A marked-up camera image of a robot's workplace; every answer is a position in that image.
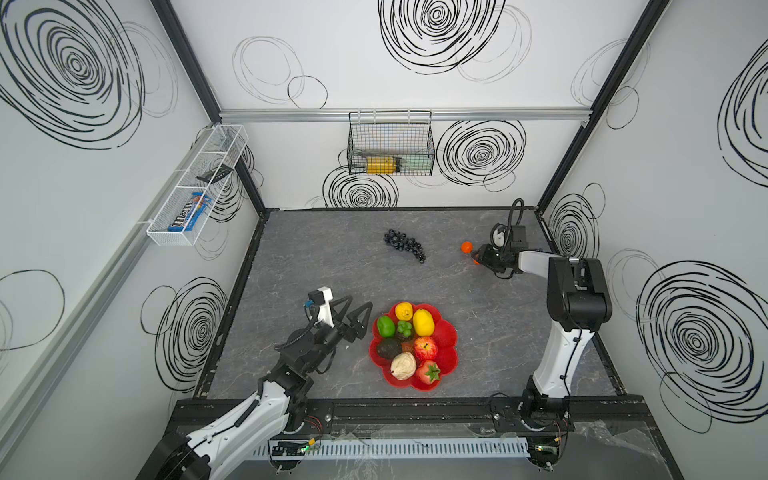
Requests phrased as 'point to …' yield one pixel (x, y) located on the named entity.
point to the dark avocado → (388, 348)
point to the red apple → (425, 349)
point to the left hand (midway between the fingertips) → (363, 303)
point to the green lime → (386, 326)
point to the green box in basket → (417, 162)
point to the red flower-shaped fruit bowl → (445, 336)
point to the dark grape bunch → (399, 241)
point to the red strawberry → (428, 372)
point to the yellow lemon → (423, 322)
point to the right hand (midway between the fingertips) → (477, 254)
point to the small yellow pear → (404, 311)
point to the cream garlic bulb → (403, 366)
